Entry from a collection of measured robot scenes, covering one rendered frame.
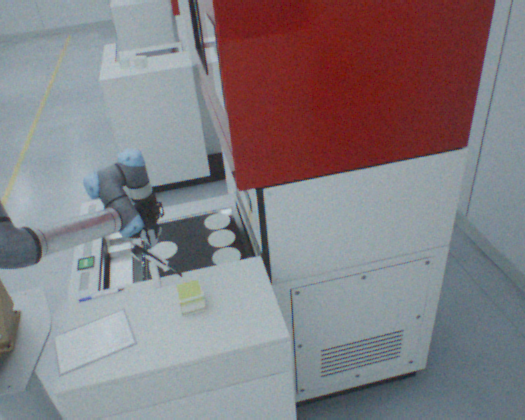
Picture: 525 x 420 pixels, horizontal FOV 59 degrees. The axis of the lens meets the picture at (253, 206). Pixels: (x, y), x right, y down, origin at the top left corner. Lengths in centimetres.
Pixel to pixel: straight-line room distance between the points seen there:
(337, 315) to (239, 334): 63
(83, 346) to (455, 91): 128
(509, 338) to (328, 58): 186
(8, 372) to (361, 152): 126
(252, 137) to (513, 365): 179
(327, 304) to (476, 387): 95
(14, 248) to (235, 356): 61
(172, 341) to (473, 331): 175
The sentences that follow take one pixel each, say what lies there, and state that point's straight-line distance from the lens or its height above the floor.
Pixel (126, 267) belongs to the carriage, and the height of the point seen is 88.
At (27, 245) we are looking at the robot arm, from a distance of 120.
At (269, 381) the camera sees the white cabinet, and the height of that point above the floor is 79.
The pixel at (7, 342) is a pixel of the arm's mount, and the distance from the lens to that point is 172.
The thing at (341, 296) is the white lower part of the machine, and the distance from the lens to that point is 179.
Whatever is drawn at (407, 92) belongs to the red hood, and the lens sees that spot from 143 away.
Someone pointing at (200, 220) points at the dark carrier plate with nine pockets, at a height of 90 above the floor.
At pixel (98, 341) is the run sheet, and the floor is 97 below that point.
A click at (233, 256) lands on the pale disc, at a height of 90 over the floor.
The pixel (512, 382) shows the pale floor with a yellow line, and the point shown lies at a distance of 256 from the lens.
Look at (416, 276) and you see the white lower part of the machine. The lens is 188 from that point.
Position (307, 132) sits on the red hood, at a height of 138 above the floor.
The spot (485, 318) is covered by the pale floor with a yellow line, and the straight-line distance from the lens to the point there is 277.
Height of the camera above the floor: 198
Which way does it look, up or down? 35 degrees down
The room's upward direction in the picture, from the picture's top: 6 degrees counter-clockwise
